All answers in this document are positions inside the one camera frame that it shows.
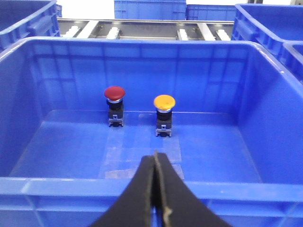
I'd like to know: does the roller conveyor rack shelf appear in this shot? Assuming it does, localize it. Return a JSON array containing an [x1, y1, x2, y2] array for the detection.
[[58, 18, 234, 41]]

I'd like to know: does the clear tape patch in crate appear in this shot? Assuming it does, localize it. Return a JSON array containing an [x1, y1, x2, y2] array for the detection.
[[98, 132, 185, 180]]

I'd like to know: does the yellow mushroom push button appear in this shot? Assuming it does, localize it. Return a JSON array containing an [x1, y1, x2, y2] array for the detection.
[[153, 95, 176, 137]]

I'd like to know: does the blue crate far right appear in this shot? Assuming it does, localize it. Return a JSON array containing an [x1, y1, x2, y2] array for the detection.
[[232, 3, 303, 82]]

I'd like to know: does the blue crate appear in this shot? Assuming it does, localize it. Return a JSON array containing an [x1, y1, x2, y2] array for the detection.
[[114, 0, 236, 21], [0, 37, 303, 227], [232, 3, 303, 82], [0, 0, 60, 52]]

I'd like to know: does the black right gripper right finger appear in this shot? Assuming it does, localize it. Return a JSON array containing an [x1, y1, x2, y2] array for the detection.
[[154, 152, 231, 227]]

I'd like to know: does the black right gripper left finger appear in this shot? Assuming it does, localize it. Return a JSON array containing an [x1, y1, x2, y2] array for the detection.
[[91, 156, 155, 227]]

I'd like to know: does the blue crate front right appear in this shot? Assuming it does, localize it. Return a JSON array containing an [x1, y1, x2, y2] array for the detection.
[[0, 37, 303, 227]]

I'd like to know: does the blue crate far left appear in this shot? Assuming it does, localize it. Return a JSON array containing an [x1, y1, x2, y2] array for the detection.
[[0, 0, 60, 52]]

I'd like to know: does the blue crate rear centre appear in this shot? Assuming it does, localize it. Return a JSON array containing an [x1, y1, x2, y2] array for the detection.
[[114, 0, 236, 21]]

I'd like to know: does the red mushroom push button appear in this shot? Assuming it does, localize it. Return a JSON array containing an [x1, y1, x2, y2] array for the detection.
[[104, 86, 125, 127]]

